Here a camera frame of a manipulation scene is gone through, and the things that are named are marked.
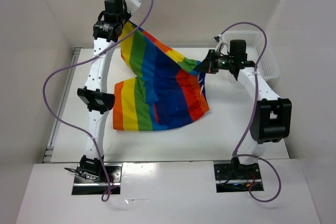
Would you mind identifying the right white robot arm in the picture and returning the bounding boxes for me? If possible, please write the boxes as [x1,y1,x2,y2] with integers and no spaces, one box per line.
[194,37,292,178]

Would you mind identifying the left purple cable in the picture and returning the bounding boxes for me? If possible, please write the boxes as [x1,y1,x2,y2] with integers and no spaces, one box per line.
[42,0,154,202]

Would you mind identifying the aluminium table edge rail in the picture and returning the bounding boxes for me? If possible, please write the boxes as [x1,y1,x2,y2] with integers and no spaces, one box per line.
[42,47,82,163]

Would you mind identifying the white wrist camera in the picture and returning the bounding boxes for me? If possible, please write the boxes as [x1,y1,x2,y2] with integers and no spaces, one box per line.
[213,34,229,54]
[125,0,142,16]

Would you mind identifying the purple cable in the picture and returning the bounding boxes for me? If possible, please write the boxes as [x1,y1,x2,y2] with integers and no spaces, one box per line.
[217,22,281,202]
[42,0,154,202]

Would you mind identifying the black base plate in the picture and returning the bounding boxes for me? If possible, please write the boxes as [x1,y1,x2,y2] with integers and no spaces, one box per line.
[71,164,122,196]
[213,162,264,193]

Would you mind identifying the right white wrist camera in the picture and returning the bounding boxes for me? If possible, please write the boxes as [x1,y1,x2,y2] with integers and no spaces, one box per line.
[213,34,229,54]

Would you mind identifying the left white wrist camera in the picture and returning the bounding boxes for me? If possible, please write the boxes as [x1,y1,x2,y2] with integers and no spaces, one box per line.
[125,0,142,16]

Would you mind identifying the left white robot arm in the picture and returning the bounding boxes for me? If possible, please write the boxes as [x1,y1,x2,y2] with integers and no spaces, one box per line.
[77,0,131,182]

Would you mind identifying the white plastic basket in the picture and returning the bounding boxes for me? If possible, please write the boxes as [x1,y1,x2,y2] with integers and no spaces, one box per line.
[223,30,280,82]

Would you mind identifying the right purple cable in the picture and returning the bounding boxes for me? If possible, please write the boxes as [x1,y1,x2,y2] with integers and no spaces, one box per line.
[217,22,281,202]

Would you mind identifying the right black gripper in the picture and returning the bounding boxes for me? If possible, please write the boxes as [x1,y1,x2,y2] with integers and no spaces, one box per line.
[194,49,234,74]

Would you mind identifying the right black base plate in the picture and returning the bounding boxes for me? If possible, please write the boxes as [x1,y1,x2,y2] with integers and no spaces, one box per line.
[213,162,264,193]

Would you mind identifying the rainbow striped shorts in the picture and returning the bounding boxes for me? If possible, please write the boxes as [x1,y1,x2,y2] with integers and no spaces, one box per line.
[112,22,209,131]

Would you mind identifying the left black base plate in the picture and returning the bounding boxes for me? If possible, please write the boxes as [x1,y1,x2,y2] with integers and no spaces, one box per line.
[71,164,122,196]

